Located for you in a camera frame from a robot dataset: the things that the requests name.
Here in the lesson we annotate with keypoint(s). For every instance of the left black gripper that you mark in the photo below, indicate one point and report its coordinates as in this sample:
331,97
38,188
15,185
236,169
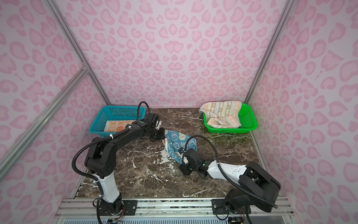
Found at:
161,136

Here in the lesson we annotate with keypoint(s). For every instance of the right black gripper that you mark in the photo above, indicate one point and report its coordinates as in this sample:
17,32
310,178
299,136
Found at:
183,170

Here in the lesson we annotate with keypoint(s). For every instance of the blue patterned towel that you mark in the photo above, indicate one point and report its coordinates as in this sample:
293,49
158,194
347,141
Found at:
175,144

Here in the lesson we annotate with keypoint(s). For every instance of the orange bear pattern towel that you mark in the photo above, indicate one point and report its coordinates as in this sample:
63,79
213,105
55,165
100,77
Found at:
115,126

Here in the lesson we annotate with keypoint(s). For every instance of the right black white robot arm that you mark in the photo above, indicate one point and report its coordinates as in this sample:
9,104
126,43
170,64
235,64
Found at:
252,185

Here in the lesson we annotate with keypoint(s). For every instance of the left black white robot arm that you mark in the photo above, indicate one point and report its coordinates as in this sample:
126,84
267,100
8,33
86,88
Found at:
101,158

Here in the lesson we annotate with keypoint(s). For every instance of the pale pink patterned towel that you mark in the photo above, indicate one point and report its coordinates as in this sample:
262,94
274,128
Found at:
222,114

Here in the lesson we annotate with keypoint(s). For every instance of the green plastic basket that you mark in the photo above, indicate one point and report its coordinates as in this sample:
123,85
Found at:
247,120

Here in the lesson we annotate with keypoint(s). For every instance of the left diagonal aluminium strut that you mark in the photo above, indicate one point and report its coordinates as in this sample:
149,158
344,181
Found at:
18,149

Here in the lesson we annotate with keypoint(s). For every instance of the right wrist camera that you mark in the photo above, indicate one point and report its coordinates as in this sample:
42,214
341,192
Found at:
188,156

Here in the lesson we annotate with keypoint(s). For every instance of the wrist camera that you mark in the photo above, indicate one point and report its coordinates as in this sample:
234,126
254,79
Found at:
188,156
153,120

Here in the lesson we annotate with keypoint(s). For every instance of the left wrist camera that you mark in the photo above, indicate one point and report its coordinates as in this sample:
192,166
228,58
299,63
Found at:
153,120

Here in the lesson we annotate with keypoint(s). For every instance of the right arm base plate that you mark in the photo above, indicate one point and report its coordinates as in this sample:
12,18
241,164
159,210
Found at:
218,206

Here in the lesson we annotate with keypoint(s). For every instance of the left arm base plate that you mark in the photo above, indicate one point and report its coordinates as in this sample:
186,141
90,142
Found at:
127,207

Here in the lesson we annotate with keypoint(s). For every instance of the aluminium front rail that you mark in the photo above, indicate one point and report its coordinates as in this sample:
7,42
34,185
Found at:
188,210

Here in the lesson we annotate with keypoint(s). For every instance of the left rear aluminium post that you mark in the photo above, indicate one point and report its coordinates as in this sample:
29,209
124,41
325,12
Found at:
60,20

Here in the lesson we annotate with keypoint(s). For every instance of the aluminium post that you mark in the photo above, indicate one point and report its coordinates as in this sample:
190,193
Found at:
284,16
60,20

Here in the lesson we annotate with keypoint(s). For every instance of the right rear aluminium post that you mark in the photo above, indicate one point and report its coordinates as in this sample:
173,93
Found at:
284,16

